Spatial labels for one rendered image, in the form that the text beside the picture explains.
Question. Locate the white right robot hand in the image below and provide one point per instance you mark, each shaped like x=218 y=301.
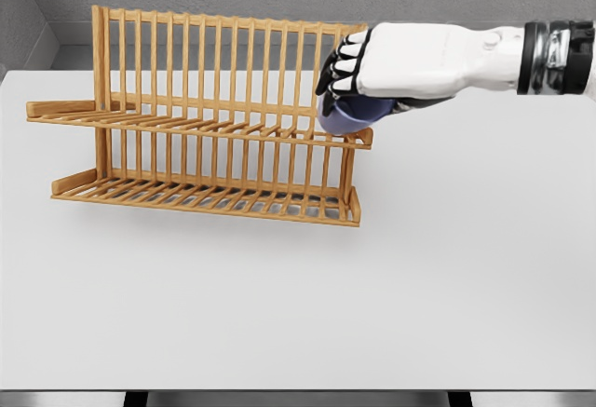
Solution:
x=405 y=64

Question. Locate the blue cup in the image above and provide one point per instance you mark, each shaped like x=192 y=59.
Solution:
x=351 y=116

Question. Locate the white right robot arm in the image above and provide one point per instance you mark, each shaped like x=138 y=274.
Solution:
x=521 y=55

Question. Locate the wooden two-tier dish rack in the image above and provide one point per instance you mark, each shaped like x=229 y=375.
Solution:
x=200 y=123

